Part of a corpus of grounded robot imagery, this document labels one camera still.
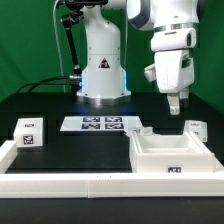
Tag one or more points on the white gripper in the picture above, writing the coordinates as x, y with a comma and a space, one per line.
174, 72

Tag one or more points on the white cabinet door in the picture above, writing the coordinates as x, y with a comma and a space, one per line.
199, 128
140, 131

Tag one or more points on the white cabinet body box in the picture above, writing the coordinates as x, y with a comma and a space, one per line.
154, 153

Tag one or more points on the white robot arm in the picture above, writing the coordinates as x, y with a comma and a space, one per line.
174, 23

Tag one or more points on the white cabinet top block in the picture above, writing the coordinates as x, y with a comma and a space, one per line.
29, 132

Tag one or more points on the white marker base sheet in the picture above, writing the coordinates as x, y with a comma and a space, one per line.
100, 123

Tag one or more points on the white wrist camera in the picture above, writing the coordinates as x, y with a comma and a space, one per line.
150, 73

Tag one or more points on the white U-shaped frame fence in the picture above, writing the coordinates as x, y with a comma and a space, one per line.
103, 185

